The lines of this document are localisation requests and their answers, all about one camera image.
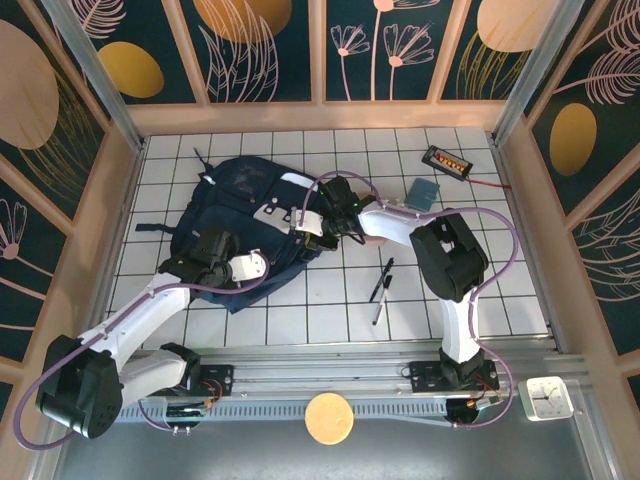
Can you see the navy blue backpack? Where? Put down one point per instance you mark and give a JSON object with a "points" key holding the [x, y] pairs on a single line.
{"points": [[240, 192]]}

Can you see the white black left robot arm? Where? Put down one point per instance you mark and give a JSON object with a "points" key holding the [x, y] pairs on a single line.
{"points": [[145, 310]]}

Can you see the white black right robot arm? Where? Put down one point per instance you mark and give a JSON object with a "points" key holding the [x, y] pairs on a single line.
{"points": [[450, 260]]}

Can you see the small blue notebook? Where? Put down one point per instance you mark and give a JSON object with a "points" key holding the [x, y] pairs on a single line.
{"points": [[422, 193]]}

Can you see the white marker pen black cap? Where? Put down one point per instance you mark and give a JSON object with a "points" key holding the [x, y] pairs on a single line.
{"points": [[379, 310]]}

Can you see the black colour pencil box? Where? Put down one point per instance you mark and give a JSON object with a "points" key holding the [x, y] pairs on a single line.
{"points": [[446, 161]]}

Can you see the round cork coaster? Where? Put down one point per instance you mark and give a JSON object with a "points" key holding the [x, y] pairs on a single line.
{"points": [[329, 419]]}

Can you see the white square clock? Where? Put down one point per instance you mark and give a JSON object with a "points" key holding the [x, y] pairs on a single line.
{"points": [[545, 398]]}

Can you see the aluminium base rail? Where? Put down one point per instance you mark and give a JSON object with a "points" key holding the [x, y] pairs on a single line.
{"points": [[325, 372]]}

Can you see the aluminium frame post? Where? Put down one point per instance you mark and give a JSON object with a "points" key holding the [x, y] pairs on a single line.
{"points": [[95, 75], [537, 70]]}

